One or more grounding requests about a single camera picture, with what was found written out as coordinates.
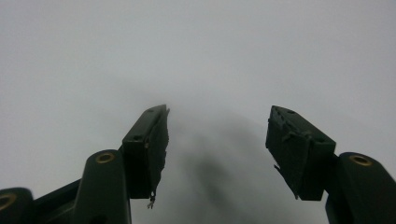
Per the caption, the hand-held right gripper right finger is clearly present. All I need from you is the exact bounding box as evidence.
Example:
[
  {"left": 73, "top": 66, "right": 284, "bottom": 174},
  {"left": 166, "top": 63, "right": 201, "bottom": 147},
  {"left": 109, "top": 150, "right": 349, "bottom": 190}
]
[{"left": 265, "top": 105, "right": 337, "bottom": 202}]

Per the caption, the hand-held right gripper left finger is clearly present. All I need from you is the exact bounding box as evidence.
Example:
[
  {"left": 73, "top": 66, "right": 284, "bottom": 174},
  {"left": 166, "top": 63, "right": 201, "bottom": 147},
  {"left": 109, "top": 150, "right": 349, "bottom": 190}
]
[{"left": 121, "top": 104, "right": 171, "bottom": 209}]

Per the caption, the white table cover board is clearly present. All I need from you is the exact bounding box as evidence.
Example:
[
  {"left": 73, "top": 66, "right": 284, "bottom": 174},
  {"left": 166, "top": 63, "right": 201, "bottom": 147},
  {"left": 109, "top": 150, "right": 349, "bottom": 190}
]
[{"left": 0, "top": 0, "right": 396, "bottom": 224}]

